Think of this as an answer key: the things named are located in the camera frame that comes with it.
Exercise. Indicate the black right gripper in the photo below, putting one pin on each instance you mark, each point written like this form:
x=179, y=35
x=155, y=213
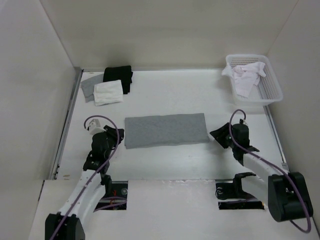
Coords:
x=216, y=133

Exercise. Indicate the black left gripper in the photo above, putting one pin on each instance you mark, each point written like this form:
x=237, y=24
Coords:
x=112, y=133

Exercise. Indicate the grey tank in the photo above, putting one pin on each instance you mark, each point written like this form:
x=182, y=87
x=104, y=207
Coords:
x=165, y=130
x=88, y=87

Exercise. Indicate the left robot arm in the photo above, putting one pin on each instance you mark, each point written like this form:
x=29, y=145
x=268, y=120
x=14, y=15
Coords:
x=68, y=223

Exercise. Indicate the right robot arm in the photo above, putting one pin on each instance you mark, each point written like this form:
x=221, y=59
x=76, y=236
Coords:
x=285, y=193

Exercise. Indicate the folded white tank top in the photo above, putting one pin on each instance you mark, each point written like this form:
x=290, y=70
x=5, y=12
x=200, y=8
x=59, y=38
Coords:
x=108, y=93

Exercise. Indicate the white tank top in basket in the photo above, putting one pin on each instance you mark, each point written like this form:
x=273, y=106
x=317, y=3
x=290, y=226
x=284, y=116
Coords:
x=245, y=76

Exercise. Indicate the folded grey tank top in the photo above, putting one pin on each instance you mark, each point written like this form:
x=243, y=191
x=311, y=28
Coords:
x=88, y=87

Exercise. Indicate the folded black tank top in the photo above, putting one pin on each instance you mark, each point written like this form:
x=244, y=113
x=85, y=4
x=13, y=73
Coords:
x=122, y=73

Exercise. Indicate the white plastic laundry basket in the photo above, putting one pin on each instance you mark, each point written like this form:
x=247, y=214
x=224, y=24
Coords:
x=268, y=89

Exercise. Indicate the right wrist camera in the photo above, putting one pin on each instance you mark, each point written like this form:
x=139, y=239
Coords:
x=243, y=122

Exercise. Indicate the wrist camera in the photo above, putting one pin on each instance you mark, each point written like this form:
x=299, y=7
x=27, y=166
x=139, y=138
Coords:
x=243, y=122
x=93, y=126

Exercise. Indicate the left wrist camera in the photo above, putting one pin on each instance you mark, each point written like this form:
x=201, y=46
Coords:
x=93, y=126

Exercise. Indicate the right metal table rail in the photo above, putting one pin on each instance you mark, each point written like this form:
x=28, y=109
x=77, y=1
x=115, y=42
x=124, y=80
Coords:
x=276, y=136

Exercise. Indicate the metal table rail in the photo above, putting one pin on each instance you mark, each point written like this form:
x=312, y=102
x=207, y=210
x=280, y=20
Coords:
x=66, y=125
x=276, y=136

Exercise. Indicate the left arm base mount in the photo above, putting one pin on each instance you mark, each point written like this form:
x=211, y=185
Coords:
x=117, y=193

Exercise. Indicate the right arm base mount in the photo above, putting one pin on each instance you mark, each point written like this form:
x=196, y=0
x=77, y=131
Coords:
x=231, y=196

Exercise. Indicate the left metal table rail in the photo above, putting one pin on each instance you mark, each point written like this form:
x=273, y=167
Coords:
x=66, y=125

